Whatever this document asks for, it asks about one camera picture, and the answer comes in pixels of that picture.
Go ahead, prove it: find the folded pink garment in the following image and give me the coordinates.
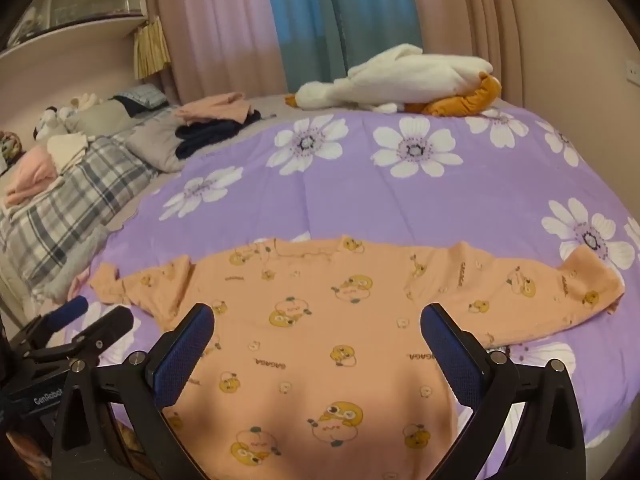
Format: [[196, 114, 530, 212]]
[[175, 91, 251, 123]]

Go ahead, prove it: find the grey pillow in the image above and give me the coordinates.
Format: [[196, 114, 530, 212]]
[[125, 115, 201, 173]]

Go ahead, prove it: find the yellow pleated cloth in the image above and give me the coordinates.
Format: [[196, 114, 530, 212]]
[[134, 17, 171, 81]]

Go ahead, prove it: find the orange cartoon print shirt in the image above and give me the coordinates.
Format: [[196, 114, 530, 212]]
[[89, 235, 627, 480]]

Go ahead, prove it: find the grey-green pillow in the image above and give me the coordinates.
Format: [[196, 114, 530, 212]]
[[65, 100, 136, 136]]

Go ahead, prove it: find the curved headboard shelf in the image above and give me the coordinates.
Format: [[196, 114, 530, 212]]
[[0, 0, 151, 56]]

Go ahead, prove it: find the grey plaid quilt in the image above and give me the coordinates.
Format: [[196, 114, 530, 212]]
[[0, 135, 161, 291]]

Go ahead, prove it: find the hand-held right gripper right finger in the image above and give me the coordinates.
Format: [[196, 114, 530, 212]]
[[419, 303, 587, 480]]

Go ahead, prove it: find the blue curtain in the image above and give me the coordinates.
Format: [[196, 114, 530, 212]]
[[262, 0, 423, 96]]

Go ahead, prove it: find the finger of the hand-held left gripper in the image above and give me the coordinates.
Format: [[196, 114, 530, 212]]
[[12, 296, 90, 356], [20, 305, 135, 376]]

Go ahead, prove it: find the white cloth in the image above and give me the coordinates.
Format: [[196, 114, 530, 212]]
[[47, 132, 88, 168]]

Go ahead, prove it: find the dark navy garment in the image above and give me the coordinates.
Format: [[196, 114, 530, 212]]
[[175, 110, 263, 158]]

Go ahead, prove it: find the beige curtain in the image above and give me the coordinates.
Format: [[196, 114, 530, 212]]
[[405, 0, 506, 76]]

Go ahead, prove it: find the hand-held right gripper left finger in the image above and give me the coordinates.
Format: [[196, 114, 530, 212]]
[[50, 302, 221, 480]]

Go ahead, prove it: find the blue striped pillow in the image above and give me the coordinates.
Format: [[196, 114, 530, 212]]
[[112, 84, 168, 111]]

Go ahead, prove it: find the purple floral blanket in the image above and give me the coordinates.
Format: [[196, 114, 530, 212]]
[[65, 105, 640, 466]]

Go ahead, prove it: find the white goose plush toy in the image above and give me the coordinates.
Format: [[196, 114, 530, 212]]
[[285, 44, 502, 118]]

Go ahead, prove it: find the grey fuzzy blanket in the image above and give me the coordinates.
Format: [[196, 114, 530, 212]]
[[30, 230, 116, 303]]

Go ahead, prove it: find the pink curtain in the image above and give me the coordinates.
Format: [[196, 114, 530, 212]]
[[150, 0, 286, 106]]

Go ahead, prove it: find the black and white plush toy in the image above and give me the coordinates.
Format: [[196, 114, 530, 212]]
[[32, 107, 68, 141]]

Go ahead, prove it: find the pink cloth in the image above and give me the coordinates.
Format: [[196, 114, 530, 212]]
[[2, 145, 61, 206]]

